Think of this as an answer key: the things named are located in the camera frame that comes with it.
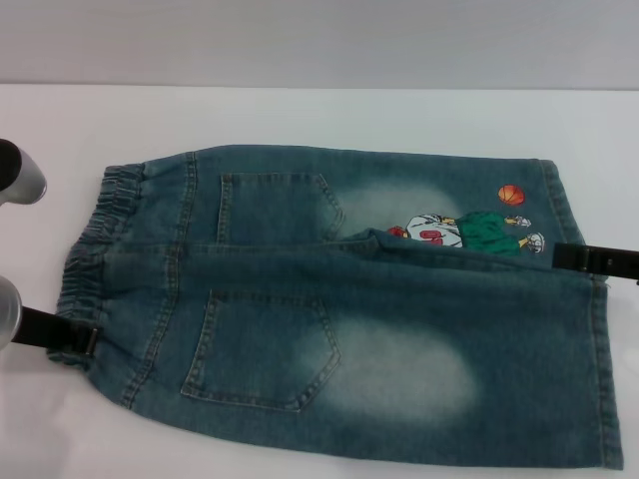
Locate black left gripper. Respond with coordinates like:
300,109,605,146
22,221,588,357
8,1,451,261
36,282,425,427
11,304,102,359

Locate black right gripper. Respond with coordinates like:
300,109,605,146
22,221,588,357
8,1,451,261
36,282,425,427
550,242,639,285

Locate blue denim shorts with cartoon print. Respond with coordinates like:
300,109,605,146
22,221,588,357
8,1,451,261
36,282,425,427
45,144,623,479

